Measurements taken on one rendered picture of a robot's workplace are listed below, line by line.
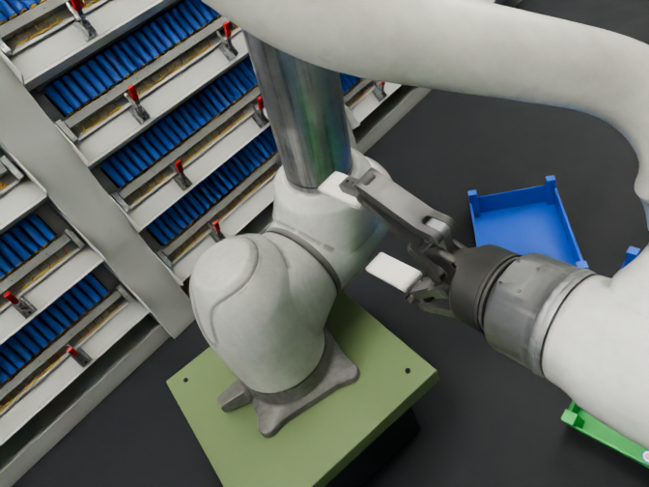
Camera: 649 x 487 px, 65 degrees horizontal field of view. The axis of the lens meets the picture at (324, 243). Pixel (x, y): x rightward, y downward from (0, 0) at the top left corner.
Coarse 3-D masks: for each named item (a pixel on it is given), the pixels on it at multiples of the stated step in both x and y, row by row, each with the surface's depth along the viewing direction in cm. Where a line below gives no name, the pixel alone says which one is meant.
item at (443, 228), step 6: (432, 222) 43; (438, 222) 43; (438, 228) 43; (444, 228) 43; (444, 234) 43; (450, 234) 44; (444, 240) 43; (450, 240) 44; (444, 246) 44; (450, 246) 44; (450, 252) 45
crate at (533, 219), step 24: (504, 192) 125; (528, 192) 124; (552, 192) 122; (480, 216) 129; (504, 216) 127; (528, 216) 124; (552, 216) 121; (480, 240) 124; (504, 240) 121; (528, 240) 119; (552, 240) 117; (576, 264) 101
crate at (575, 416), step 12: (576, 408) 86; (564, 420) 81; (576, 420) 81; (588, 420) 86; (588, 432) 81; (600, 432) 84; (612, 432) 83; (612, 444) 83; (624, 444) 82; (636, 444) 81; (636, 456) 80; (648, 468) 79
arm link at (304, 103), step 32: (256, 64) 57; (288, 64) 55; (288, 96) 59; (320, 96) 59; (288, 128) 63; (320, 128) 63; (288, 160) 68; (320, 160) 67; (352, 160) 72; (288, 192) 73; (288, 224) 75; (320, 224) 72; (352, 224) 74; (320, 256) 74; (352, 256) 77
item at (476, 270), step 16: (432, 256) 46; (448, 256) 44; (464, 256) 44; (480, 256) 43; (496, 256) 42; (512, 256) 42; (448, 272) 46; (464, 272) 43; (480, 272) 42; (496, 272) 41; (464, 288) 42; (480, 288) 41; (464, 304) 43; (480, 304) 41; (464, 320) 44; (480, 320) 42
